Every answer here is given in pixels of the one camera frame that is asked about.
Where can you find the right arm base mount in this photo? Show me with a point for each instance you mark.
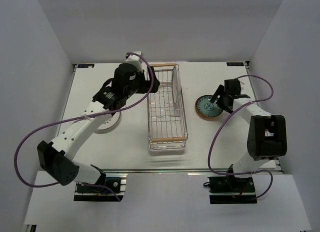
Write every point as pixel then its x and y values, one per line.
pixel 230 190

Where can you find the large white plate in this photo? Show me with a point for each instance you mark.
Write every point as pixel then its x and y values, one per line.
pixel 109 124
pixel 176 84

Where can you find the orange plate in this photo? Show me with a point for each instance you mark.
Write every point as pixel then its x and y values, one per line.
pixel 208 118

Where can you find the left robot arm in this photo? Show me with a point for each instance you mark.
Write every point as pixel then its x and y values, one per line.
pixel 57 156

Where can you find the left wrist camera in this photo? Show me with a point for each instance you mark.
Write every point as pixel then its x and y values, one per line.
pixel 134 60

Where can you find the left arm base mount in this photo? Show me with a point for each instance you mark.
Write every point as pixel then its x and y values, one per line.
pixel 115 181

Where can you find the wire dish rack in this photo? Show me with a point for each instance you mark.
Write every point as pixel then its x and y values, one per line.
pixel 167 124

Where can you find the dark patterned plate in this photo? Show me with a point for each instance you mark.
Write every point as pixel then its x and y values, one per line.
pixel 208 106

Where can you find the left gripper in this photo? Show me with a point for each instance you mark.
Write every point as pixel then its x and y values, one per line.
pixel 140 74

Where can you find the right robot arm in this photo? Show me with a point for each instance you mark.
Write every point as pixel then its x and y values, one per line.
pixel 267 133

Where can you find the aluminium table rail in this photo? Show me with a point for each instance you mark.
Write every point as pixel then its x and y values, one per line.
pixel 108 171

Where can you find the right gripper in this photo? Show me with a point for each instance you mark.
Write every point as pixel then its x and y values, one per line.
pixel 219 92

